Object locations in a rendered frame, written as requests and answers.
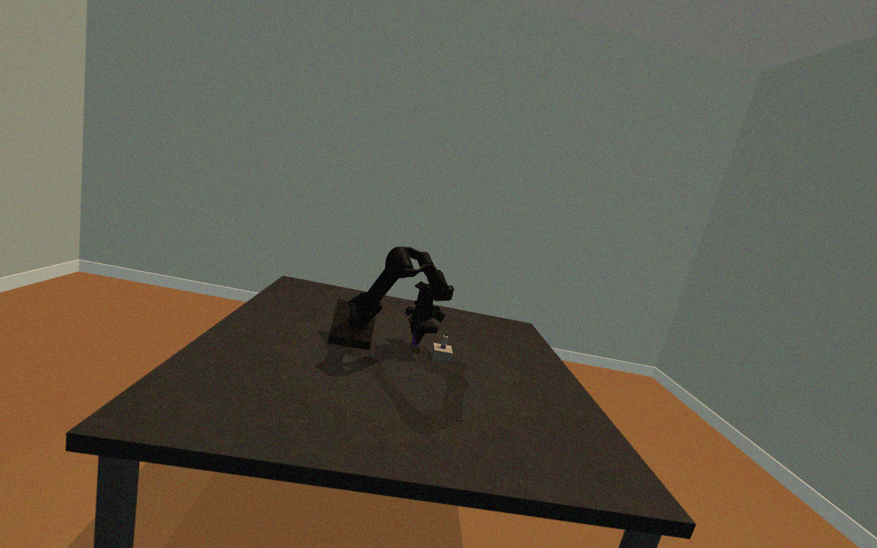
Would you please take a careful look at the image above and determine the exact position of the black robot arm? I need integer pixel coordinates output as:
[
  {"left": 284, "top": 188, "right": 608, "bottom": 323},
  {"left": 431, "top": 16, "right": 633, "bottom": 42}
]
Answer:
[{"left": 348, "top": 247, "right": 454, "bottom": 330}]

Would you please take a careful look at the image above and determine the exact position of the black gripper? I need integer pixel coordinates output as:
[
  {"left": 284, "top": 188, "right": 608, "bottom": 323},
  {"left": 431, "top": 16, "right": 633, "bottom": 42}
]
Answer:
[{"left": 405, "top": 300, "right": 438, "bottom": 344}]

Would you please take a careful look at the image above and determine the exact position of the tan square block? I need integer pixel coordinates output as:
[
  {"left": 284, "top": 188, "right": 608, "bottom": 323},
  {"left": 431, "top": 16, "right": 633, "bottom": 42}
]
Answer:
[{"left": 432, "top": 343, "right": 453, "bottom": 362}]

